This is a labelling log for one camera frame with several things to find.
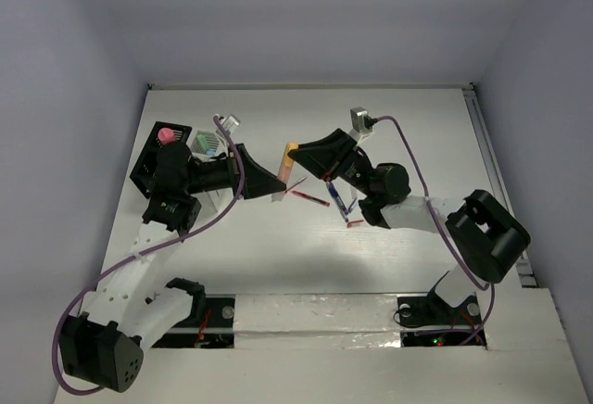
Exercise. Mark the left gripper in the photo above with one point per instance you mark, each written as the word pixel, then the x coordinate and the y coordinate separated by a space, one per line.
pixel 257 180

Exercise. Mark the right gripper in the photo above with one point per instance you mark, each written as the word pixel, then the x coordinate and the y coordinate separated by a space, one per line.
pixel 328 158

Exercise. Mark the red gel pen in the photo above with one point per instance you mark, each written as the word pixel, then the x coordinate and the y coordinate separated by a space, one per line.
pixel 292 186

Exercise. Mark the dark red ink pen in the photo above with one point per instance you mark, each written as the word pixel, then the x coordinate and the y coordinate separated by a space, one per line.
pixel 310 198

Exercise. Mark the green highlighter marker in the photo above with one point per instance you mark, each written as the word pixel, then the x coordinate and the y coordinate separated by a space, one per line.
pixel 200 144

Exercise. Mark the red pen cap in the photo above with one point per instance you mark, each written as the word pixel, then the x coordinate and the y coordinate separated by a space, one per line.
pixel 357 223

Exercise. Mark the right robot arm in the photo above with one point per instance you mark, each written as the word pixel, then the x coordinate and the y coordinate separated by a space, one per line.
pixel 483 237

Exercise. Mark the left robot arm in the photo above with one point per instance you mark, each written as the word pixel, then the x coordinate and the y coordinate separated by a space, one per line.
pixel 127 310

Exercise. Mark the white slatted organizer container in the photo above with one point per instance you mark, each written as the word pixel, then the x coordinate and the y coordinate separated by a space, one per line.
pixel 212 201

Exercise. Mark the blue gel pen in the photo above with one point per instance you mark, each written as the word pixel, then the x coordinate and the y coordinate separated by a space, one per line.
pixel 342 209

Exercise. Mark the black organizer container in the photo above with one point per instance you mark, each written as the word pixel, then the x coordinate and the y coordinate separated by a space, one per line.
pixel 143 170

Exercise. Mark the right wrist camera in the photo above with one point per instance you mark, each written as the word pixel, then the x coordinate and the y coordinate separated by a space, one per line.
pixel 361 123

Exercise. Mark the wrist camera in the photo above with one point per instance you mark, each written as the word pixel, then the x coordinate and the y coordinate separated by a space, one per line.
pixel 229 123
pixel 361 123

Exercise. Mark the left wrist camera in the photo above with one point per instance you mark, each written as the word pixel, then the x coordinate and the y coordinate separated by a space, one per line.
pixel 229 123

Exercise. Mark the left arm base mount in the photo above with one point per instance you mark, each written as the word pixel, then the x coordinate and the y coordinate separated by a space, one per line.
pixel 214 331

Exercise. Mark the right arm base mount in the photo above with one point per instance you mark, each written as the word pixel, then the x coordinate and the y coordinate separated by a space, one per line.
pixel 428 321

